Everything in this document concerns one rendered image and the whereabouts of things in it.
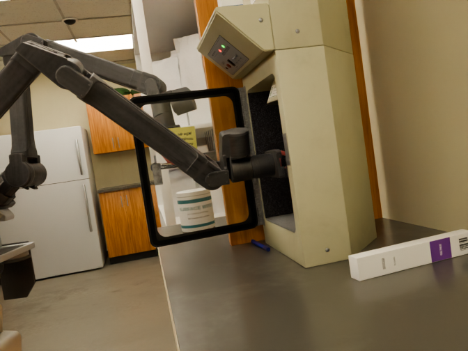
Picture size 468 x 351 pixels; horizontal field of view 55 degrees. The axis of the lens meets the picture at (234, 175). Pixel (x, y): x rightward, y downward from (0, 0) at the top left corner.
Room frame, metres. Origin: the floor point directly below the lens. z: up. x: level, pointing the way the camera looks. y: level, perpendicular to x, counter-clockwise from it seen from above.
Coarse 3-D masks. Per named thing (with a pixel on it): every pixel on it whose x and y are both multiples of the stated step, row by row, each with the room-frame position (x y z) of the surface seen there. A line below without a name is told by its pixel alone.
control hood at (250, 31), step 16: (224, 16) 0.94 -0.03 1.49; (240, 16) 0.95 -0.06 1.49; (256, 16) 0.95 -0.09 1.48; (208, 32) 1.07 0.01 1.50; (224, 32) 1.00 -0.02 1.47; (240, 32) 0.95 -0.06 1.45; (256, 32) 0.95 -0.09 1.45; (208, 48) 1.17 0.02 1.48; (240, 48) 1.03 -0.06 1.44; (256, 48) 0.97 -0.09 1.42; (272, 48) 0.96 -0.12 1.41; (256, 64) 1.09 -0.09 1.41
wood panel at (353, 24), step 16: (208, 0) 1.31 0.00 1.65; (352, 0) 1.40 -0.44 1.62; (208, 16) 1.31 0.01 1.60; (352, 16) 1.40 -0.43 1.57; (352, 32) 1.40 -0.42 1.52; (352, 48) 1.40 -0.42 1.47; (208, 64) 1.31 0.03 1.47; (208, 80) 1.31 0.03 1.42; (224, 80) 1.31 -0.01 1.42; (240, 80) 1.32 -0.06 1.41; (368, 112) 1.40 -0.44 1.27; (368, 128) 1.40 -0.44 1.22; (368, 144) 1.40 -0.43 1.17; (368, 160) 1.40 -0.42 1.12; (240, 240) 1.31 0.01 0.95; (256, 240) 1.32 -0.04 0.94
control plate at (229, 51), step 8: (216, 40) 1.08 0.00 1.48; (224, 40) 1.05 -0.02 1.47; (216, 48) 1.13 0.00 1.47; (224, 48) 1.09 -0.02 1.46; (232, 48) 1.06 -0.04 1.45; (216, 56) 1.19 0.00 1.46; (224, 56) 1.14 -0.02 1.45; (232, 56) 1.11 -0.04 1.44; (240, 56) 1.07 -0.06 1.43; (224, 64) 1.20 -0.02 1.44; (240, 64) 1.12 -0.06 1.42; (232, 72) 1.22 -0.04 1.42
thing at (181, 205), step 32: (224, 96) 1.25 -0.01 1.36; (192, 128) 1.22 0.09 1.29; (224, 128) 1.24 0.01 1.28; (160, 160) 1.19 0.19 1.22; (160, 192) 1.19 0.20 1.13; (192, 192) 1.21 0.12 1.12; (224, 192) 1.23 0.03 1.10; (160, 224) 1.18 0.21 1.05; (192, 224) 1.21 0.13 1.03; (224, 224) 1.23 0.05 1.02
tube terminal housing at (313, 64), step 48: (288, 0) 0.97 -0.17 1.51; (336, 0) 1.08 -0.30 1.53; (288, 48) 0.97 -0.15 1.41; (336, 48) 1.05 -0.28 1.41; (288, 96) 0.96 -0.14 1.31; (336, 96) 1.01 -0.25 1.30; (288, 144) 0.96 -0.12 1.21; (336, 144) 0.98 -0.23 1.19; (336, 192) 0.98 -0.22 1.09; (288, 240) 1.05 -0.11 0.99; (336, 240) 0.98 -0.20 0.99
